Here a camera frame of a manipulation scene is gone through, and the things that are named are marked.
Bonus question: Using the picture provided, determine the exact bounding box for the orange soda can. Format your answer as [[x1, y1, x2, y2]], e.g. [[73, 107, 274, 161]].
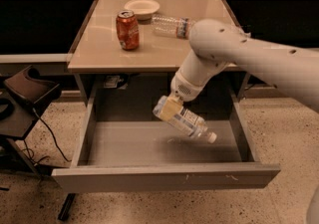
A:
[[116, 10, 140, 51]]

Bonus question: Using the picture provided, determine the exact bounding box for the black chair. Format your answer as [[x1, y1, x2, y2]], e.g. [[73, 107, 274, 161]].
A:
[[0, 66, 61, 177]]

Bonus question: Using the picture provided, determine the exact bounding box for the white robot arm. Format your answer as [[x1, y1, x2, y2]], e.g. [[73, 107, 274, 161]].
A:
[[169, 20, 319, 113]]

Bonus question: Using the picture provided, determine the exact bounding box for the white paper bowl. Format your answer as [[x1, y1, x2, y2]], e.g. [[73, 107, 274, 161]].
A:
[[125, 0, 160, 21]]

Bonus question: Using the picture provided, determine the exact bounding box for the black cable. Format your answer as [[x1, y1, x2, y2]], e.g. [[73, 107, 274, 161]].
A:
[[20, 108, 73, 166]]

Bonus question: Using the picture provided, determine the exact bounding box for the grey open drawer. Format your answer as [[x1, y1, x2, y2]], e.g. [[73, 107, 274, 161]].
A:
[[53, 76, 280, 193]]

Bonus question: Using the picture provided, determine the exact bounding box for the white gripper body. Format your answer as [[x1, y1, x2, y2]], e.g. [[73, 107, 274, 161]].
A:
[[170, 71, 202, 102]]

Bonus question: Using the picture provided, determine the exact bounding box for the beige counter cabinet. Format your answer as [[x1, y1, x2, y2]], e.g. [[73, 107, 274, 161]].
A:
[[67, 0, 260, 107]]

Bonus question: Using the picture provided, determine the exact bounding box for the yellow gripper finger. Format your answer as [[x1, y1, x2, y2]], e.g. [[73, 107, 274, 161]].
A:
[[159, 96, 183, 121]]

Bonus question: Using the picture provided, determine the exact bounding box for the clear plastic water bottle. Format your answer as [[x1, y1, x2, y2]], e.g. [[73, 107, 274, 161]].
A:
[[151, 14, 195, 39]]

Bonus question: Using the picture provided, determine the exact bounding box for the blue labelled plastic bottle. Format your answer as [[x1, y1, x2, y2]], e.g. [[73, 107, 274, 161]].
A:
[[153, 96, 217, 143]]

